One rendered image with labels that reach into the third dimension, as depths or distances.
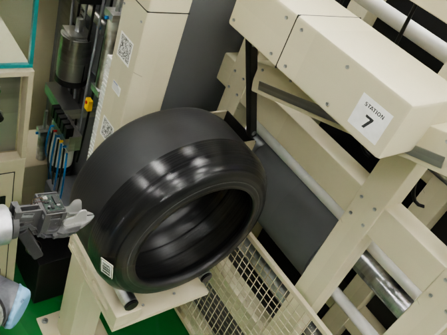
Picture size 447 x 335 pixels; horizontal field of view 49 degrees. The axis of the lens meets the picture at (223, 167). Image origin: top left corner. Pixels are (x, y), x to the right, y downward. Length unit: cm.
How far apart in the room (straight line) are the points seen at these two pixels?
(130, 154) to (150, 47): 31
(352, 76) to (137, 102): 64
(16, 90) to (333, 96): 106
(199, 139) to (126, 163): 19
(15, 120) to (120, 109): 49
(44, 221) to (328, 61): 74
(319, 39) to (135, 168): 54
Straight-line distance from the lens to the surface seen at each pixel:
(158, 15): 134
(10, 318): 115
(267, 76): 153
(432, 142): 122
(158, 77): 145
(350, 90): 116
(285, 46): 129
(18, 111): 184
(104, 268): 133
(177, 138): 126
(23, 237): 122
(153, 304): 168
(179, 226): 173
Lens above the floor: 216
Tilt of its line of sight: 37 degrees down
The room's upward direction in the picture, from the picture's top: 23 degrees clockwise
